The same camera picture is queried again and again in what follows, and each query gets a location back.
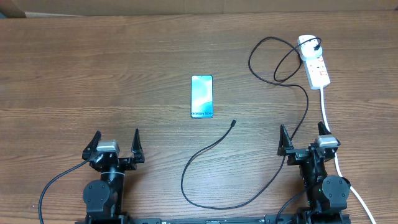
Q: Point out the Samsung Galaxy smartphone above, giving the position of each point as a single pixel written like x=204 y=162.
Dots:
x=202 y=96

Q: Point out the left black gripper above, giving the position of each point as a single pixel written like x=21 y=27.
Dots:
x=129 y=164

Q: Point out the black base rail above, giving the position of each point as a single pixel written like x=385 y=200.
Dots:
x=267 y=219

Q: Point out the white power strip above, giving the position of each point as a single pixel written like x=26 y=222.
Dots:
x=317 y=73

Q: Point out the white USB charger plug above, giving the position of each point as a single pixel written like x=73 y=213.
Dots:
x=309 y=47

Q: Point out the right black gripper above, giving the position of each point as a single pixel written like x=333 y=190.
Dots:
x=285 y=148

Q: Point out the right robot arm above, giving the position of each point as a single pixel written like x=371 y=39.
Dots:
x=326 y=194

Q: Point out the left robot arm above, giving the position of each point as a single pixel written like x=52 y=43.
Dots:
x=104 y=197

